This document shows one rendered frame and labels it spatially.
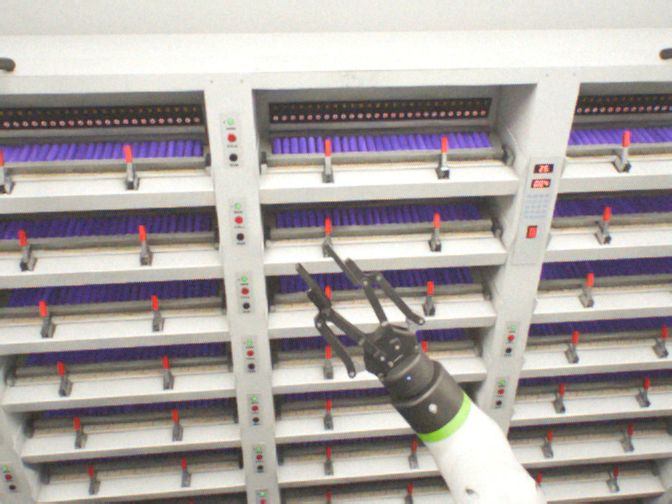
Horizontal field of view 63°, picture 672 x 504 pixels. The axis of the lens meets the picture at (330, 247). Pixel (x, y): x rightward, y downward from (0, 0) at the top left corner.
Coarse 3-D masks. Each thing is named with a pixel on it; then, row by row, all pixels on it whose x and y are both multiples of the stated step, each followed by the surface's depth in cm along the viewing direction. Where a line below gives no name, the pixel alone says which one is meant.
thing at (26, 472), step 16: (0, 368) 143; (0, 416) 144; (16, 416) 150; (0, 432) 146; (16, 432) 150; (0, 448) 149; (16, 464) 152; (32, 464) 158; (0, 480) 155; (32, 480) 158; (0, 496) 157; (16, 496) 158
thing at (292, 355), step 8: (432, 344) 156; (440, 344) 156; (448, 344) 156; (456, 344) 156; (464, 344) 157; (472, 344) 157; (280, 352) 153; (288, 352) 153; (296, 352) 153; (304, 352) 153; (312, 352) 153; (320, 352) 153; (352, 352) 154; (360, 352) 154; (280, 360) 153; (288, 360) 153; (360, 360) 154
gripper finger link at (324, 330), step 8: (320, 320) 74; (320, 328) 74; (328, 328) 75; (328, 336) 74; (336, 344) 75; (336, 352) 75; (344, 352) 75; (344, 360) 75; (352, 368) 75; (352, 376) 76
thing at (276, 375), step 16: (480, 336) 157; (272, 352) 155; (432, 352) 157; (448, 352) 157; (464, 352) 158; (480, 352) 155; (272, 368) 152; (304, 368) 152; (320, 368) 152; (336, 368) 153; (448, 368) 154; (464, 368) 154; (480, 368) 154; (272, 384) 148; (288, 384) 149; (304, 384) 149; (320, 384) 150; (336, 384) 151; (352, 384) 151; (368, 384) 152
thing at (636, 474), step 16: (592, 464) 190; (608, 464) 190; (624, 464) 189; (640, 464) 190; (656, 464) 190; (544, 480) 187; (560, 480) 187; (576, 480) 187; (592, 480) 187; (608, 480) 187; (624, 480) 188; (640, 480) 188; (656, 480) 188; (544, 496) 183; (560, 496) 183; (576, 496) 184; (592, 496) 184; (608, 496) 185; (624, 496) 186; (640, 496) 188
